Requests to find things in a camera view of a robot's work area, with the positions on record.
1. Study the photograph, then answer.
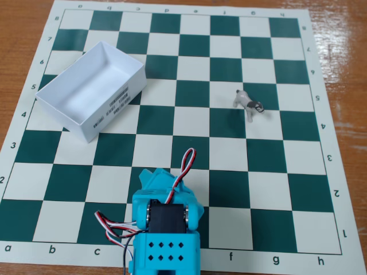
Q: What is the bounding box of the white cardboard box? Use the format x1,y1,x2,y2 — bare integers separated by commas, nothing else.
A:
34,41,148,143

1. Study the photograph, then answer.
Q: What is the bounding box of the red white black elbow cable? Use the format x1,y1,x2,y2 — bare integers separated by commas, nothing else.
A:
105,225,139,245

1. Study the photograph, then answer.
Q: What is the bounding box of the red white black wrist cable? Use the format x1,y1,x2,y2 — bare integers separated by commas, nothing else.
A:
94,210,139,230

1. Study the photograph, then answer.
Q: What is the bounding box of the cyan gripper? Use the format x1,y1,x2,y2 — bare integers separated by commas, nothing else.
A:
132,168,205,231

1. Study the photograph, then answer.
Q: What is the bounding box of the green and white chessboard mat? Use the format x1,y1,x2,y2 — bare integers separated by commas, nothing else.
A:
0,0,359,272

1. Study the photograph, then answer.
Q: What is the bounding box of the red white black gripper cable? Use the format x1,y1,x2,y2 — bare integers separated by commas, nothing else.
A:
165,148,197,205

